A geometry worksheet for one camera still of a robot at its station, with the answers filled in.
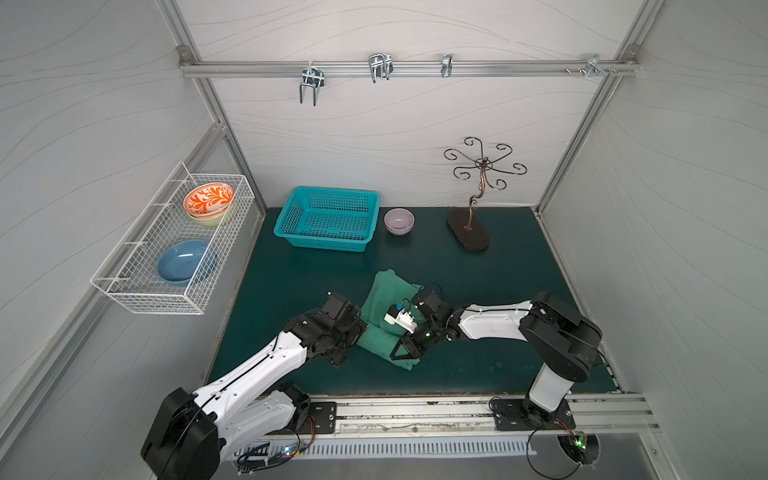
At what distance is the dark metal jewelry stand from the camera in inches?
34.9

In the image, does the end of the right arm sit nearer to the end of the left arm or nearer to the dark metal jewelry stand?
the end of the left arm

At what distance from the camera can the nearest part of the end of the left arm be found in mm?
576
